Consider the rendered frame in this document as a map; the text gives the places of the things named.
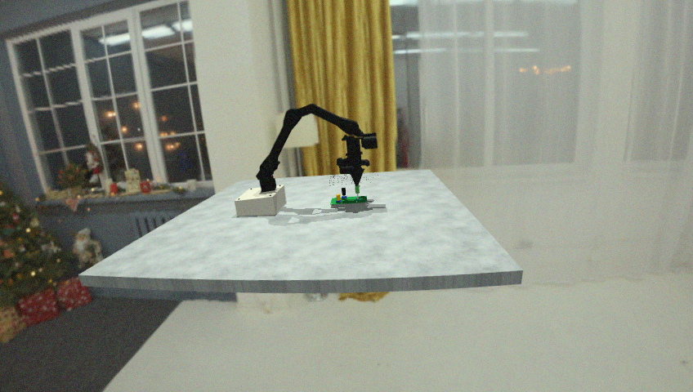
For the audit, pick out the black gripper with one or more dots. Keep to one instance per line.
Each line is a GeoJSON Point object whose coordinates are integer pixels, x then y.
{"type": "Point", "coordinates": [355, 169]}

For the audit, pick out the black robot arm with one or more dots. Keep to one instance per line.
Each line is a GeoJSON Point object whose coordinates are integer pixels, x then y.
{"type": "Point", "coordinates": [292, 117]}

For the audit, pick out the green circuit board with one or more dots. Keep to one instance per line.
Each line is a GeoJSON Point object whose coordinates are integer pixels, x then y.
{"type": "Point", "coordinates": [344, 199]}

